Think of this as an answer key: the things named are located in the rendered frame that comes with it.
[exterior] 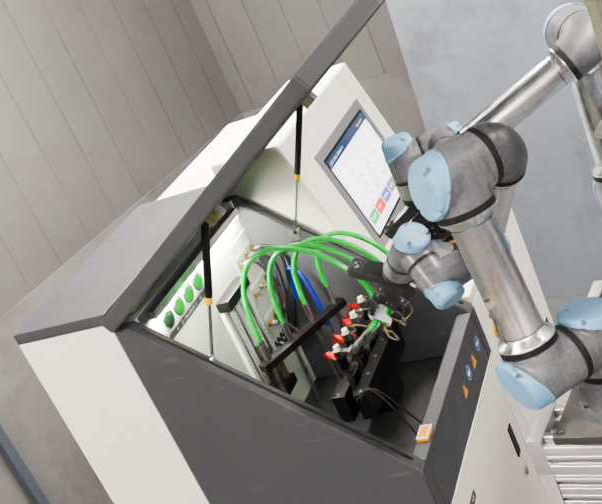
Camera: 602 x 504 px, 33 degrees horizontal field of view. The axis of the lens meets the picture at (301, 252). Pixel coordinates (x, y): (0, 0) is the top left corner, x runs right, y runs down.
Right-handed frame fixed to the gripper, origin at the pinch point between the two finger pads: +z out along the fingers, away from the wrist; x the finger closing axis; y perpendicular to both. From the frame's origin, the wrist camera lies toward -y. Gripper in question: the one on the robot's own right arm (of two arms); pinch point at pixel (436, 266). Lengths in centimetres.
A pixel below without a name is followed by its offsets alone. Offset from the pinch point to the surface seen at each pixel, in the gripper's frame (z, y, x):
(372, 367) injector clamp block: 22.4, -25.1, -5.5
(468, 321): 25.6, -2.9, 14.6
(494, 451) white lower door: 56, -3, -4
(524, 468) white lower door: 75, -3, 12
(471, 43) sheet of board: 1, -26, 202
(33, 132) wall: -42, -188, 117
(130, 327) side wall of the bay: -24, -57, -46
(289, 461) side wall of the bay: 18, -33, -47
